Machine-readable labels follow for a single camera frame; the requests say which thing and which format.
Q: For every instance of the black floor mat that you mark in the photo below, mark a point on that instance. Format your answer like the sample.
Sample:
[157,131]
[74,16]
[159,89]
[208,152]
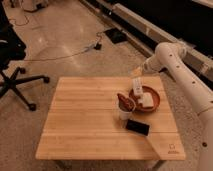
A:
[115,35]

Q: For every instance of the grey metal rail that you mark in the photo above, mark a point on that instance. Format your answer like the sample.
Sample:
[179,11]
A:
[174,21]

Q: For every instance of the wooden table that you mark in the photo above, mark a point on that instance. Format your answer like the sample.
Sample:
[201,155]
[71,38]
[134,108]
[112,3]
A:
[83,123]

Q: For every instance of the black power adapter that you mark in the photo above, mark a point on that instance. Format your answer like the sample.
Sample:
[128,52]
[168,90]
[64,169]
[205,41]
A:
[97,46]

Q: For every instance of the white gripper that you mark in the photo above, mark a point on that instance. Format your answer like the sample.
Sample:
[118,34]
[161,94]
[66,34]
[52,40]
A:
[137,72]

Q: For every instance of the white cup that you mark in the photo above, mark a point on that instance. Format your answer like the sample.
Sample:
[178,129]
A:
[123,113]

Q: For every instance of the brown snack in cup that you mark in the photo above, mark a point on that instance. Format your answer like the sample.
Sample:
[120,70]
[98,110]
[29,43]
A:
[126,103]

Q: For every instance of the orange ceramic bowl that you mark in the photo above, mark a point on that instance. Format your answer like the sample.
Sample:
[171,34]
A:
[137,99]

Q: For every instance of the black smartphone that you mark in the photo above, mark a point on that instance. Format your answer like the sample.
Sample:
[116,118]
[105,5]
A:
[138,127]

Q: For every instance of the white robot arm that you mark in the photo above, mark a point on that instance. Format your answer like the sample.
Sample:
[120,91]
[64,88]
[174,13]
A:
[169,55]

